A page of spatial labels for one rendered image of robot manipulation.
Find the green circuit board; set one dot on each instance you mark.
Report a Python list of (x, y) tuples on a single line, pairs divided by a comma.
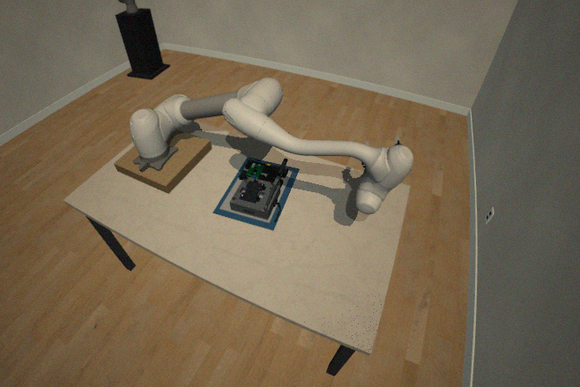
[(255, 170)]

